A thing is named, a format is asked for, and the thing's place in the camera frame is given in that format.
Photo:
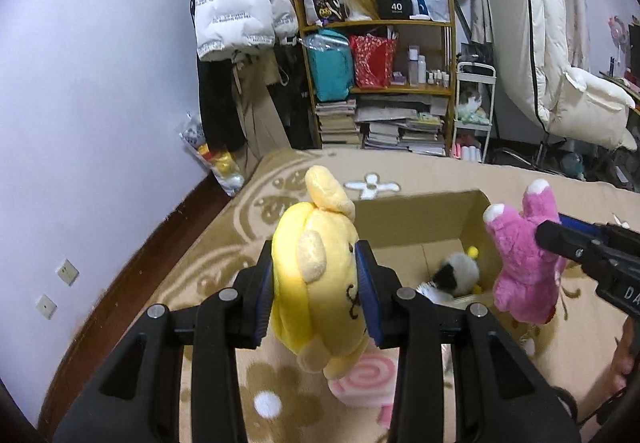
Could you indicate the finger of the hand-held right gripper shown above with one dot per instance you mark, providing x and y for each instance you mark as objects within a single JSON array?
[{"x": 575, "y": 243}]

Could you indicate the person's right hand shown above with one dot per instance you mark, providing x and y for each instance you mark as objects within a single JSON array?
[{"x": 625, "y": 363}]

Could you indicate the black sign card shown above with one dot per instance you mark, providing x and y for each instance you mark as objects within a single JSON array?
[{"x": 396, "y": 2}]

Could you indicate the black and white plush toy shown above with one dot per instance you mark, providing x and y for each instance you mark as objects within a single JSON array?
[{"x": 459, "y": 275}]

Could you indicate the beige floral blanket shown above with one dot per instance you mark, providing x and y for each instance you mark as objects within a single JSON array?
[{"x": 225, "y": 303}]

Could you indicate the row of cosmetic bottles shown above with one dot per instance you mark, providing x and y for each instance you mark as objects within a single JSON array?
[{"x": 425, "y": 70}]

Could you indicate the white padded chair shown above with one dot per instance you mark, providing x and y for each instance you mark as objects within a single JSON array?
[{"x": 550, "y": 48}]

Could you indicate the black hanging clothes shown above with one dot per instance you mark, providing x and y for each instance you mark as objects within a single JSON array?
[{"x": 225, "y": 93}]

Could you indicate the wooden shelf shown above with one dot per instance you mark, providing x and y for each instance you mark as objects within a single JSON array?
[{"x": 380, "y": 63}]

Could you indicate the pink bear plush toy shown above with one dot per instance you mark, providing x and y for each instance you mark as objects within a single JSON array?
[{"x": 525, "y": 263}]

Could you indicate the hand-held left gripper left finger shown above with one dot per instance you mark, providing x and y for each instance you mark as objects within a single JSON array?
[{"x": 263, "y": 295}]

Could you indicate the stack of books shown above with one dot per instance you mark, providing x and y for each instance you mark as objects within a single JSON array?
[{"x": 385, "y": 123}]

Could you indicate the yellow dog plush toy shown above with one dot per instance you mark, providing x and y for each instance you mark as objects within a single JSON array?
[{"x": 316, "y": 273}]

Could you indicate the white rolling cart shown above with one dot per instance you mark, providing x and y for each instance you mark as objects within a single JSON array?
[{"x": 472, "y": 113}]

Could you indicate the wall socket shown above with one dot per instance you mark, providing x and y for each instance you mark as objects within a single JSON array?
[
  {"x": 66, "y": 271},
  {"x": 45, "y": 306}
]

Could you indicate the plastic bag with toys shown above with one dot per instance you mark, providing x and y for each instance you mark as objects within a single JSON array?
[{"x": 212, "y": 158}]

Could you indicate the red patterned bag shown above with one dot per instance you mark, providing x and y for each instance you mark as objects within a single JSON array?
[{"x": 372, "y": 60}]

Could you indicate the cat plush toy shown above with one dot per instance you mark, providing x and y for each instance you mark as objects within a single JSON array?
[{"x": 472, "y": 100}]

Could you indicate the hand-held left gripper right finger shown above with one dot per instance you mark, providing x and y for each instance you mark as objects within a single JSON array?
[{"x": 370, "y": 298}]

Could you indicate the teal bag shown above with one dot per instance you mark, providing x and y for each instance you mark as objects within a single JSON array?
[{"x": 327, "y": 65}]

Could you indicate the cardboard box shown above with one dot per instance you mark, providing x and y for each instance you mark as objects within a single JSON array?
[{"x": 430, "y": 243}]

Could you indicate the pink swirl plush toy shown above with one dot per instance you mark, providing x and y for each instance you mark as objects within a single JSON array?
[{"x": 365, "y": 380}]

